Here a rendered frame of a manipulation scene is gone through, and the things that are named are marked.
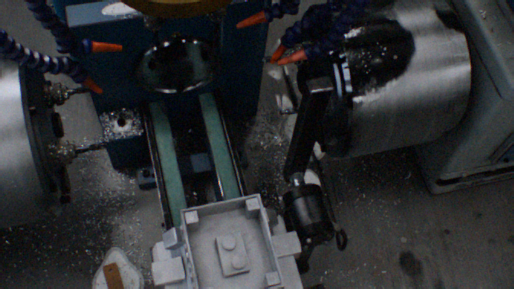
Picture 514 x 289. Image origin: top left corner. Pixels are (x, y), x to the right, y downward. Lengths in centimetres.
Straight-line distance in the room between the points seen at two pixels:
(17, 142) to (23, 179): 5
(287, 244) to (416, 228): 41
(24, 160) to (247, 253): 31
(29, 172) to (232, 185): 34
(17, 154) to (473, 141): 69
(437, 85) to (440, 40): 6
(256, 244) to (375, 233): 42
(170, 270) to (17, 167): 23
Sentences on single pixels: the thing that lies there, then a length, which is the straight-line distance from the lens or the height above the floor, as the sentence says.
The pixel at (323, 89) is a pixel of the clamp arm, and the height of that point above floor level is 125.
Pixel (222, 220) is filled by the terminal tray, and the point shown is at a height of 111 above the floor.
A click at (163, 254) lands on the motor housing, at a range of 81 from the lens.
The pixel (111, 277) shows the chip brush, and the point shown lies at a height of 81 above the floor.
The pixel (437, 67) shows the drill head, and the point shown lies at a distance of 89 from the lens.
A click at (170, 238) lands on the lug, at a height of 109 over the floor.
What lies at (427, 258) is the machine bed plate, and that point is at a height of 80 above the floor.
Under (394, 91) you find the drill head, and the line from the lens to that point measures 87.
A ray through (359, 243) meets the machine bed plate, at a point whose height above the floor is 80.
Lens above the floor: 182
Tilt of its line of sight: 62 degrees down
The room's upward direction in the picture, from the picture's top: 9 degrees clockwise
